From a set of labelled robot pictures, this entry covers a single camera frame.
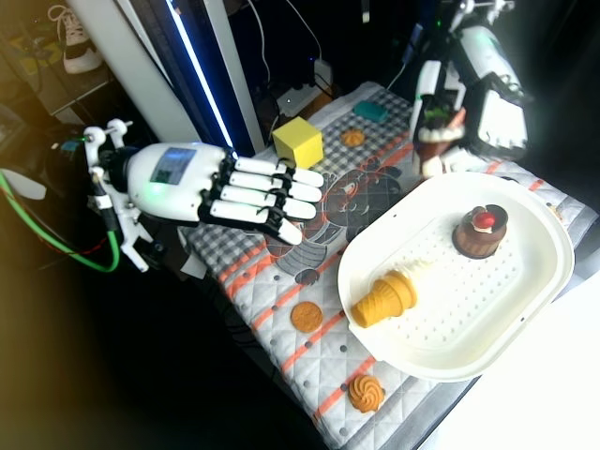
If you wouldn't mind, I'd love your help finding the toy ice cream cone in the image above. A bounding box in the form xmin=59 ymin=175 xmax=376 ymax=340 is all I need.
xmin=351 ymin=256 xmax=447 ymax=329

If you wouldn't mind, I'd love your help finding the teal block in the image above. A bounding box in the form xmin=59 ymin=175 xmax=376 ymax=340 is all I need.
xmin=352 ymin=99 xmax=391 ymax=125

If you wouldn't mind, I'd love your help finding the yellow block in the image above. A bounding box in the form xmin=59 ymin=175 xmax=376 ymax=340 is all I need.
xmin=271 ymin=116 xmax=326 ymax=171

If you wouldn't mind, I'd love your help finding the brown chocolate toy cake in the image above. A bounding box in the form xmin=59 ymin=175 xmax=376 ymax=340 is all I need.
xmin=451 ymin=203 xmax=510 ymax=261

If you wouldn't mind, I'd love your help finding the chocolate strawberry cupcake toy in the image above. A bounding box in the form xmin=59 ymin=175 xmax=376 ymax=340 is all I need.
xmin=416 ymin=105 xmax=470 ymax=174

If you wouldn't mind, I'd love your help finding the column with blue light strip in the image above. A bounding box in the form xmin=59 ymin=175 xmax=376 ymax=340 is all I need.
xmin=161 ymin=0 xmax=267 ymax=158

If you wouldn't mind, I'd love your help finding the white column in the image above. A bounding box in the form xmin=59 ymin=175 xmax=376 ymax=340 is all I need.
xmin=65 ymin=0 xmax=203 ymax=145

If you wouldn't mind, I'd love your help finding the white power adapter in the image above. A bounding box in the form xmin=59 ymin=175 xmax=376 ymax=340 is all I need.
xmin=312 ymin=57 xmax=336 ymax=88

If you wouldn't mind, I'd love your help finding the yellow rosette toy cookie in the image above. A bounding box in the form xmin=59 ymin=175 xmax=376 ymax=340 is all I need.
xmin=347 ymin=374 xmax=387 ymax=415

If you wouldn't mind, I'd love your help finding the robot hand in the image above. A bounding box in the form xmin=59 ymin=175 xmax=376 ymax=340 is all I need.
xmin=124 ymin=142 xmax=325 ymax=247
xmin=409 ymin=25 xmax=534 ymax=178

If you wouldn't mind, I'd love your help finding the grey quilt with bear print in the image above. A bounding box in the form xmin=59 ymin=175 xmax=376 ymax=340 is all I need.
xmin=180 ymin=80 xmax=590 ymax=450

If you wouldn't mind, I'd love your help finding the white power strip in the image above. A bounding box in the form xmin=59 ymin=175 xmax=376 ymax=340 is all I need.
xmin=276 ymin=82 xmax=330 ymax=119

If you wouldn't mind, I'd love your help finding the white sneaker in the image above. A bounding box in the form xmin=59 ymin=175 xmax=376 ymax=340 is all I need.
xmin=46 ymin=4 xmax=105 ymax=76

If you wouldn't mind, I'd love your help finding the orange flower-shaped toy cookie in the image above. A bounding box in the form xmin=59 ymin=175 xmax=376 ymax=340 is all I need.
xmin=339 ymin=128 xmax=368 ymax=148

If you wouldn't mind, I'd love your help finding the green cable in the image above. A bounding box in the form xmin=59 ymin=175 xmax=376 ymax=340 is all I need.
xmin=0 ymin=171 xmax=122 ymax=274

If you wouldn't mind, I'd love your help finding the round tan toy cracker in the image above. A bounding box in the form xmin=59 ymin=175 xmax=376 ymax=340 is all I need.
xmin=290 ymin=300 xmax=325 ymax=335

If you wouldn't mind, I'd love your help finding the white plastic tray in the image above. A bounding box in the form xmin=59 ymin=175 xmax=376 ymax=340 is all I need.
xmin=337 ymin=171 xmax=577 ymax=384

